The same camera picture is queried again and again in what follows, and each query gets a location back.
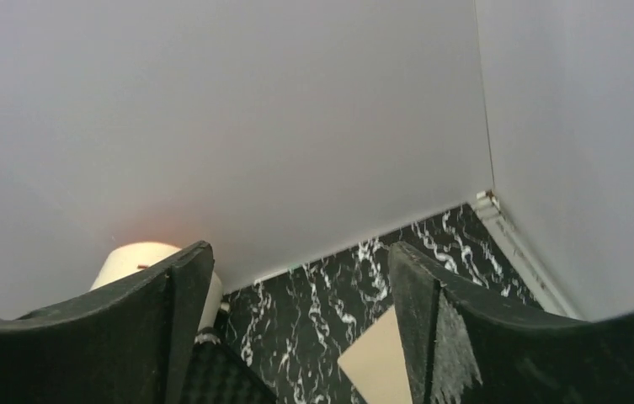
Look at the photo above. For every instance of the beige rectangular board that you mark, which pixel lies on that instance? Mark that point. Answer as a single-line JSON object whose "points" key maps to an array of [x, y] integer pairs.
{"points": [[375, 363]]}

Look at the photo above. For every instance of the white cylindrical lamp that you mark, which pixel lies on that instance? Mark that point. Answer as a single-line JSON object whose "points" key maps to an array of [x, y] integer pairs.
{"points": [[135, 257]]}

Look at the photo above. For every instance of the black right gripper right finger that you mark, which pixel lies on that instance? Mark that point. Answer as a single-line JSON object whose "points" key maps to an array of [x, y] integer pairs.
{"points": [[463, 343]]}

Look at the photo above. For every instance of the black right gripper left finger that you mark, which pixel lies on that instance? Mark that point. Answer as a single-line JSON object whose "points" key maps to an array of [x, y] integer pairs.
{"points": [[129, 341]]}

